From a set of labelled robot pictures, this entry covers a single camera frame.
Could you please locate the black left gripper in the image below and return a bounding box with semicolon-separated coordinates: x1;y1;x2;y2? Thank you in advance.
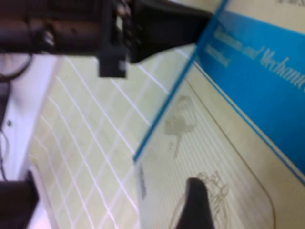
30;0;132;78

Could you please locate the black machine block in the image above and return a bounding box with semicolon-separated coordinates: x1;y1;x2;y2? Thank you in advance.
0;169;41;229

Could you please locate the blue and cream hardcover book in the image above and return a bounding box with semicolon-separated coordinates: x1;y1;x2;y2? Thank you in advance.
132;0;305;229

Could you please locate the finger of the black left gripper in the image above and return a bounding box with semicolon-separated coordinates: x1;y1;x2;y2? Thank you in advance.
132;0;213;29
131;21;206;64

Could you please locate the green checked tablecloth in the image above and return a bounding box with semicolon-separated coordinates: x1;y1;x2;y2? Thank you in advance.
28;44;198;229

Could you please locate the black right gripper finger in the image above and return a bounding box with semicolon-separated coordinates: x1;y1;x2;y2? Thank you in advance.
171;177;215;229

